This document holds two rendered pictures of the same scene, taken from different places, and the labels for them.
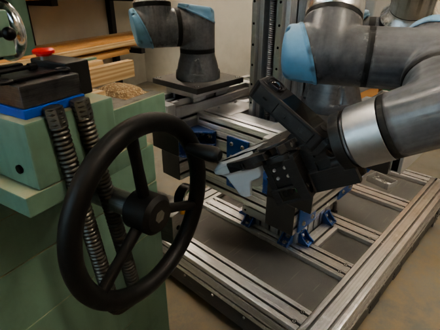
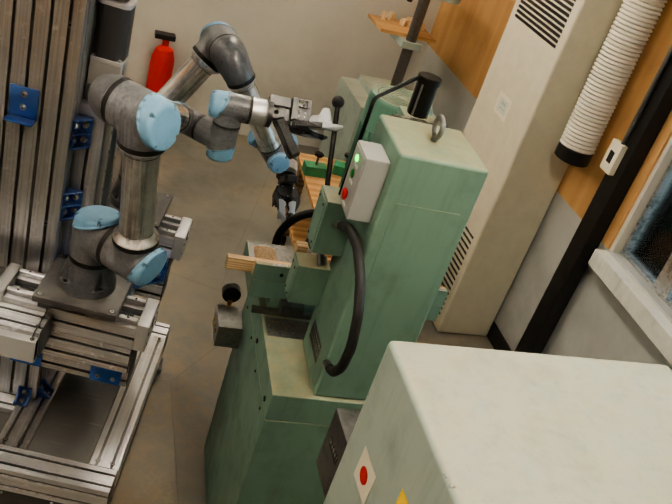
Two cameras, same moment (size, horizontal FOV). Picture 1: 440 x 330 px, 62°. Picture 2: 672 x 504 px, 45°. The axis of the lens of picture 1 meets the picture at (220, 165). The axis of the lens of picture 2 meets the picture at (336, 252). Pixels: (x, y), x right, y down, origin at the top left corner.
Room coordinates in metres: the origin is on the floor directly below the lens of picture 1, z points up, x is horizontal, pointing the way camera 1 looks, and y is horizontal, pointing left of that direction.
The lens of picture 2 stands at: (2.24, 1.68, 2.17)
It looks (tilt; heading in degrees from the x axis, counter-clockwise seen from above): 30 degrees down; 219
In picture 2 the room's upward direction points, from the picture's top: 19 degrees clockwise
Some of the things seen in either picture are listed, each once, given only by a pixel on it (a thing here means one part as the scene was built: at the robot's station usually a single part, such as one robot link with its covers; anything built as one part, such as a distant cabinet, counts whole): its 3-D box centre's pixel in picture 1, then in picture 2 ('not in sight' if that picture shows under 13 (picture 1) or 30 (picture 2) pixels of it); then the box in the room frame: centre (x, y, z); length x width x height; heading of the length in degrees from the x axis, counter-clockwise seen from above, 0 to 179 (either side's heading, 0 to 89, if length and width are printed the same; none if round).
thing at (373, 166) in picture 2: not in sight; (363, 181); (0.91, 0.60, 1.40); 0.10 x 0.06 x 0.16; 59
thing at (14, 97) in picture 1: (40, 80); not in sight; (0.50, 0.24, 0.99); 0.13 x 0.11 x 0.06; 149
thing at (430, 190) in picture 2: not in sight; (386, 267); (0.77, 0.65, 1.16); 0.22 x 0.22 x 0.72; 59
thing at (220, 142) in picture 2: not in sight; (217, 137); (0.94, 0.09, 1.25); 0.11 x 0.08 x 0.11; 109
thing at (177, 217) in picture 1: (164, 215); (226, 325); (0.77, 0.14, 0.58); 0.12 x 0.08 x 0.08; 59
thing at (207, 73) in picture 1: (198, 62); (89, 268); (1.26, 0.07, 0.87); 0.15 x 0.15 x 0.10
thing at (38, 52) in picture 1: (43, 51); not in sight; (0.54, 0.25, 1.02); 0.03 x 0.03 x 0.01
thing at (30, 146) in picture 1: (47, 131); not in sight; (0.49, 0.25, 0.91); 0.15 x 0.14 x 0.09; 149
